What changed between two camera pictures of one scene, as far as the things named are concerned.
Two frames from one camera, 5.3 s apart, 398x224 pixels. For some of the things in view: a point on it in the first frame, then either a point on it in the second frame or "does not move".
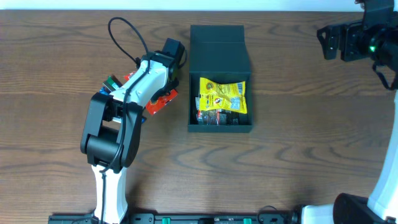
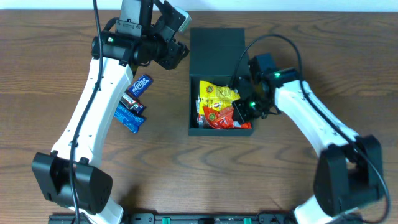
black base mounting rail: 178,218 does not move
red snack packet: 153,106 to 224,119
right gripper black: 330,38 to 243,109
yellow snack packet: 214,96 does not move
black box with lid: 218,53 does not move
